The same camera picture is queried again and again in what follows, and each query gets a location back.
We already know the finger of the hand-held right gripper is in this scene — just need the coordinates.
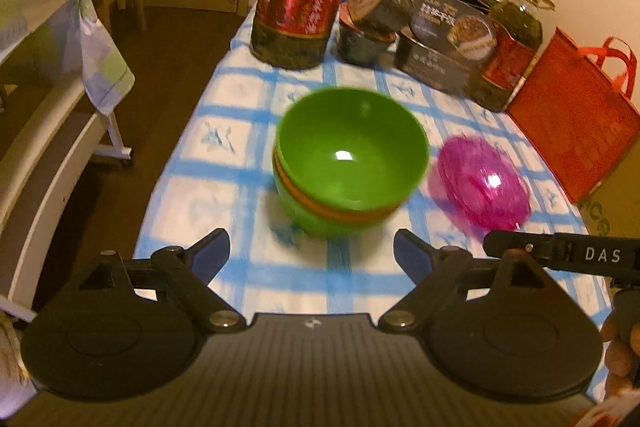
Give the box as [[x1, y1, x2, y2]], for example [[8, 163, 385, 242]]
[[482, 229, 558, 270]]

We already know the white chair with cloth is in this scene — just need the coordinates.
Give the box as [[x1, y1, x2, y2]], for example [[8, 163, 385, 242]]
[[0, 72, 135, 324]]

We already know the orange fabric bag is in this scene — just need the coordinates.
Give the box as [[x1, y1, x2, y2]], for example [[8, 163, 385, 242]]
[[506, 27, 640, 204]]

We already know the person's right hand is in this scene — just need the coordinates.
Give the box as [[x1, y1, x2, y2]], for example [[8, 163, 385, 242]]
[[599, 312, 640, 395]]

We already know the small pink glass plate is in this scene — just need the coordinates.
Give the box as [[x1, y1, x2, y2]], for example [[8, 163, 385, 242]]
[[439, 135, 529, 224]]

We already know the large printed cardboard box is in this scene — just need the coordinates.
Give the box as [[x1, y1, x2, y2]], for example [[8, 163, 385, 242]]
[[580, 147, 640, 243]]

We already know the pink plastic bowl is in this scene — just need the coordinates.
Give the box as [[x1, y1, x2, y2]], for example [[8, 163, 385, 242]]
[[436, 142, 532, 231]]

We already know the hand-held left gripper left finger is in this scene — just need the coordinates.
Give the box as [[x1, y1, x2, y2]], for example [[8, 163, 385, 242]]
[[80, 228, 247, 334]]

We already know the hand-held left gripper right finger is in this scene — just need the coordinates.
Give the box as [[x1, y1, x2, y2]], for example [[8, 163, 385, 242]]
[[377, 228, 553, 333]]

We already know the orange plastic bowl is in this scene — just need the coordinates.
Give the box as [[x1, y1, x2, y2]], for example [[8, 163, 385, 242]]
[[272, 147, 401, 224]]

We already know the dark instant food box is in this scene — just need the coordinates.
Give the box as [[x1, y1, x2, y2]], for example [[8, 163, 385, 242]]
[[407, 0, 501, 58], [393, 29, 488, 96]]

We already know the green plastic bowl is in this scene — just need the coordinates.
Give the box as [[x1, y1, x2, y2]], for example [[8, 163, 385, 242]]
[[276, 87, 430, 212], [272, 169, 396, 238]]

